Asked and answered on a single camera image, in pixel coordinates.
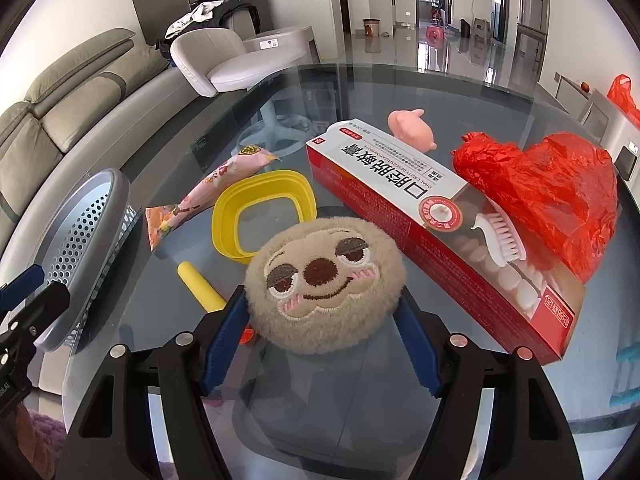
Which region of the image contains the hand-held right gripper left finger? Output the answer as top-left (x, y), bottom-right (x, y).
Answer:
top-left (55, 285), bottom-right (251, 480)

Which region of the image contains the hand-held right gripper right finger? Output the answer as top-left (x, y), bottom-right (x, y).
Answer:
top-left (392, 292), bottom-right (586, 480)

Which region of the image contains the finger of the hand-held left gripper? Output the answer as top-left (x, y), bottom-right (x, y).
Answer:
top-left (0, 281), bottom-right (72, 346)
top-left (0, 264), bottom-right (46, 311)

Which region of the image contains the grey perforated waste basket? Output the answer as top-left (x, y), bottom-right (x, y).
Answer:
top-left (31, 167), bottom-right (138, 353)

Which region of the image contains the round sloth plush toy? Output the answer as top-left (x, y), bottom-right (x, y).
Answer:
top-left (243, 215), bottom-right (407, 356)

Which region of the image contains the yellow plastic ring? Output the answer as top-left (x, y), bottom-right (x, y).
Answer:
top-left (211, 170), bottom-right (318, 266)

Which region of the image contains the pink snack packet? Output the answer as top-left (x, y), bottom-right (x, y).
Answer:
top-left (145, 144), bottom-right (279, 253)

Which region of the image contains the red white toothpaste box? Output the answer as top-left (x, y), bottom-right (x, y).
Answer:
top-left (305, 119), bottom-right (587, 366)

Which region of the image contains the red plastic bag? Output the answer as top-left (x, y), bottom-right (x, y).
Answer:
top-left (452, 130), bottom-right (621, 283)

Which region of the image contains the yellow stick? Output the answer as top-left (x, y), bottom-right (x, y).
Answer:
top-left (177, 261), bottom-right (228, 313)

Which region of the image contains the pink fuzzy cloth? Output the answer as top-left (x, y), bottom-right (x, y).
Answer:
top-left (25, 407), bottom-right (68, 461)

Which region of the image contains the grey sofa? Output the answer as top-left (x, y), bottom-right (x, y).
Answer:
top-left (0, 27), bottom-right (201, 396)

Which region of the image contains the teal plastic stool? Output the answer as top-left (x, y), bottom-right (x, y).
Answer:
top-left (616, 347), bottom-right (640, 411)

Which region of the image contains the pink pig toy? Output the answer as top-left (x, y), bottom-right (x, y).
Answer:
top-left (387, 108), bottom-right (439, 152)

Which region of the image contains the beige swivel chair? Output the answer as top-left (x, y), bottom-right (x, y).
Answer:
top-left (170, 26), bottom-right (321, 148)

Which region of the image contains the white low cabinet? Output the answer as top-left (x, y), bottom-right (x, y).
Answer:
top-left (552, 74), bottom-right (640, 181)

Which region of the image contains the white box with label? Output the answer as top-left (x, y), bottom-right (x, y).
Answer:
top-left (242, 25), bottom-right (316, 54)

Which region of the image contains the white garment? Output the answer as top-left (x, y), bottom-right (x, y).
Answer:
top-left (165, 1), bottom-right (225, 39)

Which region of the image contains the orange plastic bag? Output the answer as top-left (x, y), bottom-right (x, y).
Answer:
top-left (606, 74), bottom-right (640, 128)

